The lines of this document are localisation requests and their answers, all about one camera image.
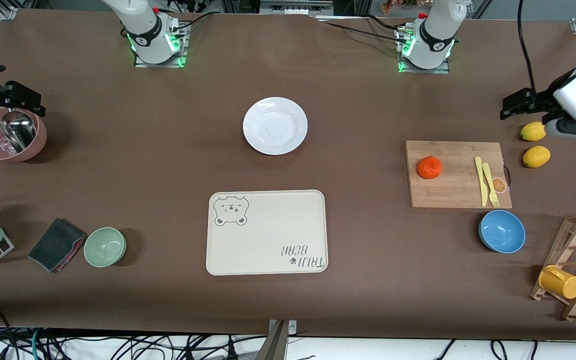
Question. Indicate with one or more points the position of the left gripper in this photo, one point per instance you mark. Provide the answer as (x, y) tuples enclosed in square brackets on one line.
[(541, 99)]

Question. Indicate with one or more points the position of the yellow plastic fork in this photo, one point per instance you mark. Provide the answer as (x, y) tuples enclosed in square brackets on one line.
[(490, 185)]

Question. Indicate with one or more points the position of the white round plate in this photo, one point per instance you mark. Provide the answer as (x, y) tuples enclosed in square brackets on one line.
[(275, 126)]

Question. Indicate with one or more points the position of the yellow plastic cup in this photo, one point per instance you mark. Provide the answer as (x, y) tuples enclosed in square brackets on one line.
[(560, 282)]

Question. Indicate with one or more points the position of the cream tray with bear print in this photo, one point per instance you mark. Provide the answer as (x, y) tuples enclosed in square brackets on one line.
[(268, 235)]

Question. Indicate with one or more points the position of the yellow lemon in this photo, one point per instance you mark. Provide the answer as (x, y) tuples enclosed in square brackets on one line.
[(536, 156), (532, 131)]

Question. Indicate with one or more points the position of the dark grey folded cloth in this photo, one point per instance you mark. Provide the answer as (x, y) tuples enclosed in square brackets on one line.
[(55, 244)]

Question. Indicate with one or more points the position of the pale green bowl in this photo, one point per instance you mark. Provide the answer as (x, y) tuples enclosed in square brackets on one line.
[(105, 247)]

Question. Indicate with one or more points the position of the yellow plastic knife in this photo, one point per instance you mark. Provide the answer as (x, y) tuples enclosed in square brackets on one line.
[(481, 182)]

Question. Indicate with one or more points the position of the aluminium mount bracket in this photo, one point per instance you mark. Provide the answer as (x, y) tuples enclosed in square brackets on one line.
[(275, 342)]

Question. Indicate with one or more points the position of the metal scoop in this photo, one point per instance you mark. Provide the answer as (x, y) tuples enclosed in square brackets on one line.
[(18, 129)]

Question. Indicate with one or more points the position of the pink bowl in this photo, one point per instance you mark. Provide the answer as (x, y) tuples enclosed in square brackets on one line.
[(33, 145)]

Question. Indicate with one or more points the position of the bamboo cutting board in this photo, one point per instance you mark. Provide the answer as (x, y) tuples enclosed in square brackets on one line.
[(453, 185)]

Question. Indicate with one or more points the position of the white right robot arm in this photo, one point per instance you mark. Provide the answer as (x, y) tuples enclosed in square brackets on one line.
[(148, 35)]

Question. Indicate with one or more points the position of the orange slice disc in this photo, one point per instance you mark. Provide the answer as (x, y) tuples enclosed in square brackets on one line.
[(499, 185)]

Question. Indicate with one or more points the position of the orange mandarin fruit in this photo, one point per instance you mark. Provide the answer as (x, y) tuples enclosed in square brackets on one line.
[(429, 167)]

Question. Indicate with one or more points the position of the blue bowl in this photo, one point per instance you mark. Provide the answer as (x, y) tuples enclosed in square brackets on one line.
[(502, 231)]

